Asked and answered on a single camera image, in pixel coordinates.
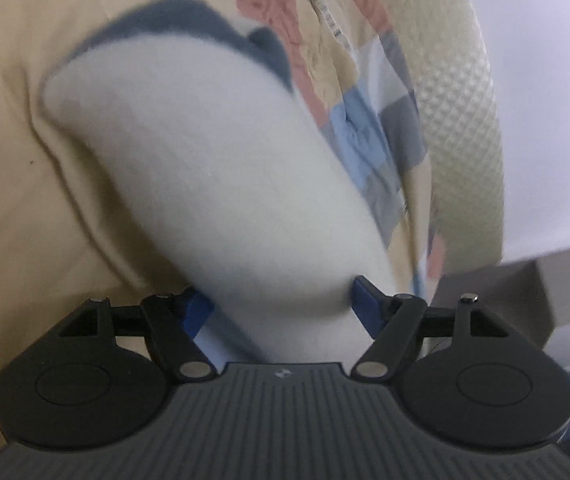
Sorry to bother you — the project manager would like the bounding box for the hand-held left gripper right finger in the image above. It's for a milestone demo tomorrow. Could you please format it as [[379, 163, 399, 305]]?
[[350, 275, 512, 380]]

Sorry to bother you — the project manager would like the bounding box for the white fleece garment grey trim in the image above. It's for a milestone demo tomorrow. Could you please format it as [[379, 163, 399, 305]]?
[[39, 0, 408, 363]]

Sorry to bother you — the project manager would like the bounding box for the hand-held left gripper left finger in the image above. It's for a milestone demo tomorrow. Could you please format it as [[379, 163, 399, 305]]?
[[59, 286, 217, 382]]

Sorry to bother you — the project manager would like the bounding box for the grey cabinet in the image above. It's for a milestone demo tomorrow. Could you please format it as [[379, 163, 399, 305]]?
[[434, 234, 570, 356]]

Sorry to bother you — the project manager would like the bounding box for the cream quilted headboard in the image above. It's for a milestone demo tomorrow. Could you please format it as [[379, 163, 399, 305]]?
[[369, 0, 507, 273]]

